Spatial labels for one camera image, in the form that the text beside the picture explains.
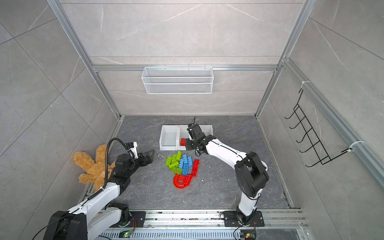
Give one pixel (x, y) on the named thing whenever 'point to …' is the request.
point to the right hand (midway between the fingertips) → (188, 142)
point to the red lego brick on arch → (187, 179)
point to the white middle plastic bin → (183, 133)
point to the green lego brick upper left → (168, 161)
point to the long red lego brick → (195, 168)
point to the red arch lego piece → (179, 181)
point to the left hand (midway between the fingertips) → (148, 148)
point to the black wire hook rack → (319, 151)
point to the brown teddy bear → (97, 170)
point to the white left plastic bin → (169, 137)
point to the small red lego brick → (183, 141)
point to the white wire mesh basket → (178, 80)
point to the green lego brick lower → (176, 169)
